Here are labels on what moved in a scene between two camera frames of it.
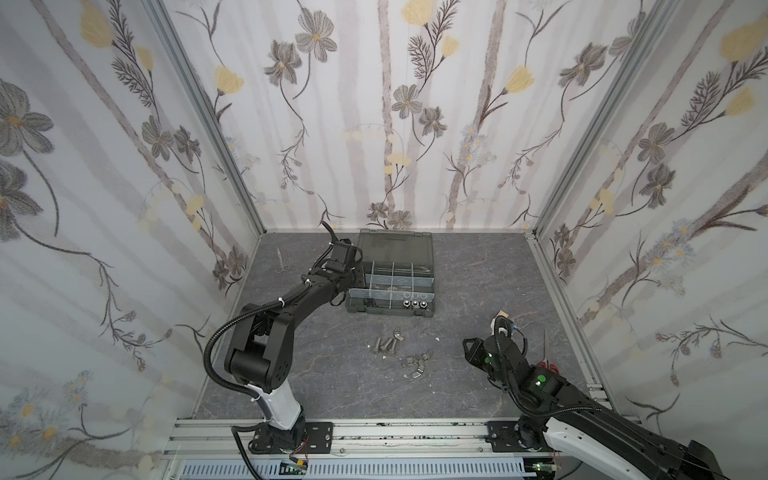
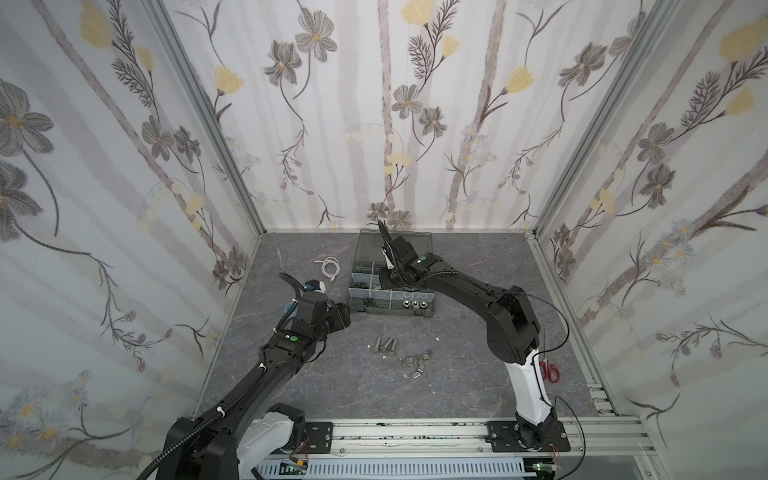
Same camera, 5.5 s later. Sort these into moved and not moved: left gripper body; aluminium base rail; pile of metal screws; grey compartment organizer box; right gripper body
Moved: right gripper body; left gripper body
Not moved: pile of metal screws; aluminium base rail; grey compartment organizer box
